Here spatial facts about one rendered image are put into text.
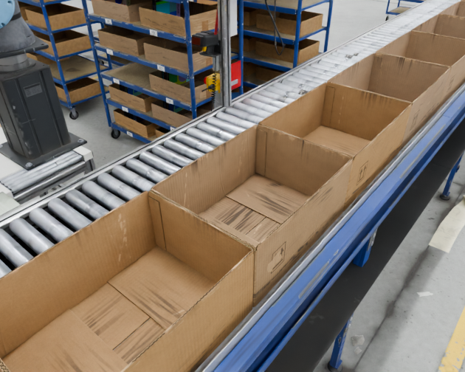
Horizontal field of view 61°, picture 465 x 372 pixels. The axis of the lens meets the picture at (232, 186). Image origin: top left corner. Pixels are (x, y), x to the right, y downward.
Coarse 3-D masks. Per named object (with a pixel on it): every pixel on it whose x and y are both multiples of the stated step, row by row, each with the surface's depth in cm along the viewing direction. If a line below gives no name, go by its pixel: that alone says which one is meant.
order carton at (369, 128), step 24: (312, 96) 130; (336, 96) 135; (360, 96) 129; (264, 120) 113; (288, 120) 124; (312, 120) 137; (336, 120) 139; (360, 120) 133; (384, 120) 128; (336, 144) 132; (360, 144) 132; (384, 144) 111; (360, 168) 103; (360, 192) 111
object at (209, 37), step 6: (192, 36) 169; (198, 36) 167; (204, 36) 167; (210, 36) 169; (216, 36) 172; (192, 42) 170; (198, 42) 168; (204, 42) 168; (210, 42) 170; (216, 42) 173; (204, 48) 173; (210, 48) 174; (210, 54) 175
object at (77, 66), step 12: (24, 0) 305; (36, 0) 300; (60, 0) 300; (48, 24) 297; (84, 24) 321; (72, 60) 371; (84, 60) 370; (108, 60) 347; (60, 72) 319; (72, 72) 344; (84, 72) 344; (96, 72) 345; (96, 96) 354; (72, 108) 340
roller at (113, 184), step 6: (102, 174) 144; (108, 174) 145; (102, 180) 143; (108, 180) 142; (114, 180) 141; (108, 186) 141; (114, 186) 139; (120, 186) 139; (126, 186) 138; (114, 192) 140; (120, 192) 138; (126, 192) 136; (132, 192) 136; (138, 192) 136; (126, 198) 136; (132, 198) 134
